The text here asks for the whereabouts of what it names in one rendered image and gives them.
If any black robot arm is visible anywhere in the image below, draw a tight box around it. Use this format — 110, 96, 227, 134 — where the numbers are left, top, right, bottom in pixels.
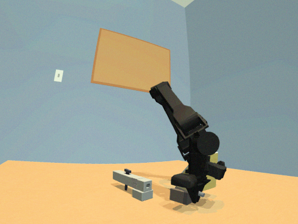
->
149, 81, 227, 180

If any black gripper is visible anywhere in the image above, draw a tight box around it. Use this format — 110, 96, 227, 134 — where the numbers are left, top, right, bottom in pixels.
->
170, 153, 211, 204

